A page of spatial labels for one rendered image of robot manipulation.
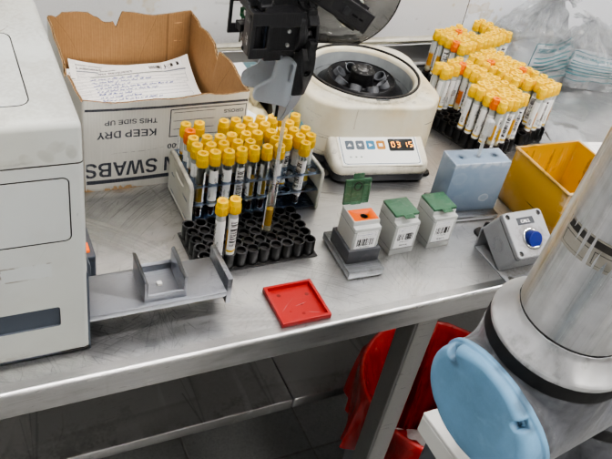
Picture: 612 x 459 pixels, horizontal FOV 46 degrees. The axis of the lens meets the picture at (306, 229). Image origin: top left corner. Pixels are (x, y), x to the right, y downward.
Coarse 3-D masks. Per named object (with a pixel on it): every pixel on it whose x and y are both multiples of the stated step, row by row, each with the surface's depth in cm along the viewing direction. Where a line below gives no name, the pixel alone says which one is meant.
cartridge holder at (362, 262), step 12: (336, 228) 101; (324, 240) 104; (336, 240) 101; (336, 252) 101; (348, 252) 98; (360, 252) 99; (372, 252) 100; (348, 264) 99; (360, 264) 99; (372, 264) 100; (348, 276) 98; (360, 276) 99
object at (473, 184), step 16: (448, 160) 109; (464, 160) 109; (480, 160) 110; (496, 160) 111; (448, 176) 110; (464, 176) 110; (480, 176) 111; (496, 176) 112; (432, 192) 115; (448, 192) 111; (464, 192) 112; (480, 192) 113; (496, 192) 114; (464, 208) 114; (480, 208) 115
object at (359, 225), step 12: (360, 204) 100; (348, 216) 98; (360, 216) 97; (372, 216) 98; (348, 228) 98; (360, 228) 97; (372, 228) 97; (348, 240) 98; (360, 240) 98; (372, 240) 99
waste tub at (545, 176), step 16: (544, 144) 117; (560, 144) 119; (576, 144) 120; (512, 160) 117; (528, 160) 113; (544, 160) 120; (560, 160) 121; (576, 160) 121; (512, 176) 117; (528, 176) 114; (544, 176) 111; (560, 176) 124; (576, 176) 121; (512, 192) 118; (528, 192) 114; (544, 192) 111; (560, 192) 108; (512, 208) 118; (528, 208) 115; (544, 208) 111; (560, 208) 108
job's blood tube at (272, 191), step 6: (270, 180) 96; (276, 180) 96; (270, 186) 95; (276, 186) 95; (270, 192) 96; (276, 192) 96; (270, 198) 96; (276, 198) 97; (270, 204) 97; (270, 210) 98; (264, 216) 99; (270, 216) 98; (264, 222) 99; (270, 222) 99; (264, 228) 100; (270, 228) 100
